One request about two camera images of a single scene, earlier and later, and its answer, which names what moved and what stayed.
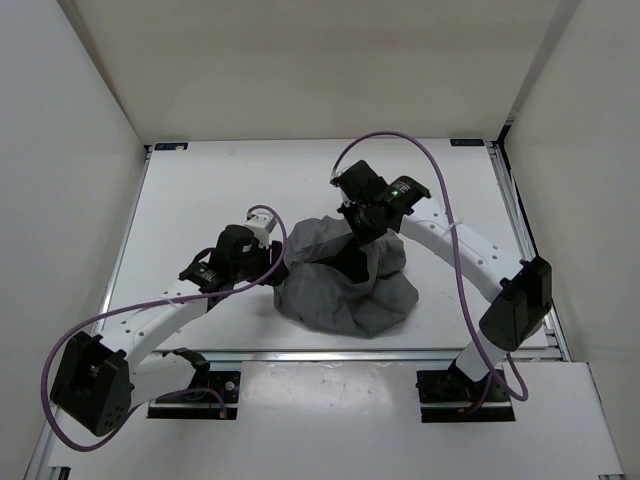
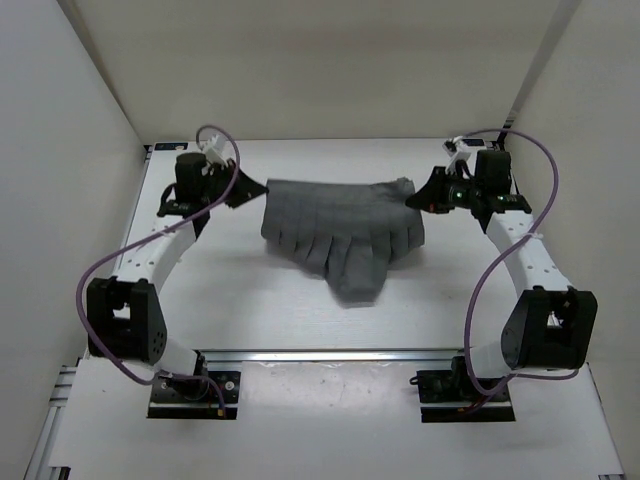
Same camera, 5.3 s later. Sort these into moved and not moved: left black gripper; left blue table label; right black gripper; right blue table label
Moved: right black gripper; left black gripper
Not moved: left blue table label; right blue table label
